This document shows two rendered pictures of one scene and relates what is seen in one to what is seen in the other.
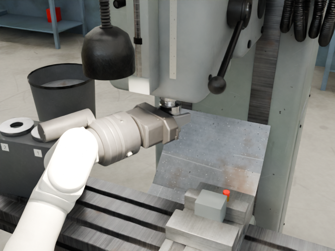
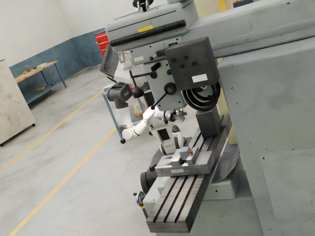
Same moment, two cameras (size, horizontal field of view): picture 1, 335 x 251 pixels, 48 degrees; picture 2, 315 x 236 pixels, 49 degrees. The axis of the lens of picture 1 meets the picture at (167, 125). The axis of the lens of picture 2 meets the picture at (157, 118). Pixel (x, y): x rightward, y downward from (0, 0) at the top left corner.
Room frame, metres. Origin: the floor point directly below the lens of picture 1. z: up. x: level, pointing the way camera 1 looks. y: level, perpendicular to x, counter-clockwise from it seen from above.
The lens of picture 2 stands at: (0.74, -2.03, 2.01)
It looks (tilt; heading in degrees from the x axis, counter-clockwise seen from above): 20 degrees down; 95
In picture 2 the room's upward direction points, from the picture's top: 20 degrees counter-clockwise
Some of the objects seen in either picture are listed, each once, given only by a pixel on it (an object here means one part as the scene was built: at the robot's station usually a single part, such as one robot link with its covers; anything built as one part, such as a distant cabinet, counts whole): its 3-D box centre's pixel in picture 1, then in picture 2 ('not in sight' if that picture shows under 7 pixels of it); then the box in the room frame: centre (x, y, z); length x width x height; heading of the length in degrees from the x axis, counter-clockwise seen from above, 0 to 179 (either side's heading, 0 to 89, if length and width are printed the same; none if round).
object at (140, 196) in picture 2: not in sight; (145, 198); (0.25, 0.20, 0.61); 0.16 x 0.12 x 0.12; 156
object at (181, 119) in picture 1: (180, 122); (176, 117); (0.68, -0.03, 1.24); 0.06 x 0.02 x 0.03; 130
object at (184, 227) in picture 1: (202, 233); (178, 157); (0.61, -0.08, 1.00); 0.15 x 0.06 x 0.04; 66
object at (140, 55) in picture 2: not in sight; (163, 45); (0.74, -0.02, 1.68); 0.34 x 0.24 x 0.10; 156
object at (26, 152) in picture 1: (38, 158); (208, 117); (0.89, 0.36, 1.01); 0.22 x 0.12 x 0.20; 73
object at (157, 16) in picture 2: not in sight; (152, 24); (0.71, -0.01, 1.81); 0.47 x 0.26 x 0.16; 156
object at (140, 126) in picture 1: (135, 130); (170, 114); (0.64, 0.06, 1.23); 0.13 x 0.12 x 0.10; 40
